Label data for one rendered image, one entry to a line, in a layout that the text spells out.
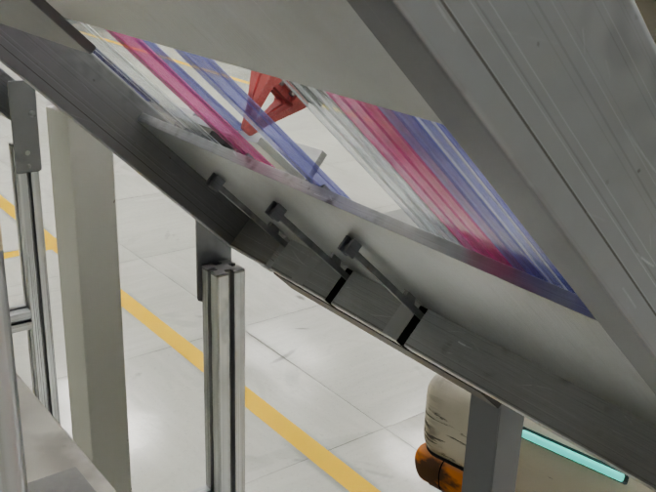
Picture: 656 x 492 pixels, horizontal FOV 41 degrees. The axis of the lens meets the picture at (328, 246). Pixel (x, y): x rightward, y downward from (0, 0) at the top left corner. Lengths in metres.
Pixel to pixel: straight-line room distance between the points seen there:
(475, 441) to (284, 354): 1.02
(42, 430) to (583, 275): 0.61
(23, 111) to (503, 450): 1.00
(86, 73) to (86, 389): 0.51
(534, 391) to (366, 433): 1.25
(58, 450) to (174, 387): 1.35
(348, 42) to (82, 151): 0.81
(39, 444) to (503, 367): 0.40
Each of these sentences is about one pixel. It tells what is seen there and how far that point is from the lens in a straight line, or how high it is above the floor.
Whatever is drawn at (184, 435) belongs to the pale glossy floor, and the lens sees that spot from 1.95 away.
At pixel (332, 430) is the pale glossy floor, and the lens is 1.96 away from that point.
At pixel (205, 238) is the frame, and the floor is 0.67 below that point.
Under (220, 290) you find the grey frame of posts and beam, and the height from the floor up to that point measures 0.62.
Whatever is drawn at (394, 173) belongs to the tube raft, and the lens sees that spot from 0.52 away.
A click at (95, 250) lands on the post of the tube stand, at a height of 0.63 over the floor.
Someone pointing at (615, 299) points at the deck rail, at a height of 0.93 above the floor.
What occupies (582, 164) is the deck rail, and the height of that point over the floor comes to 0.98.
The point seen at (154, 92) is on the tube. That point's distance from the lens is 0.85.
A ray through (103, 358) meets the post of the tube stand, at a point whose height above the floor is 0.47.
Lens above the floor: 1.05
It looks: 21 degrees down
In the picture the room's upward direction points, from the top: 2 degrees clockwise
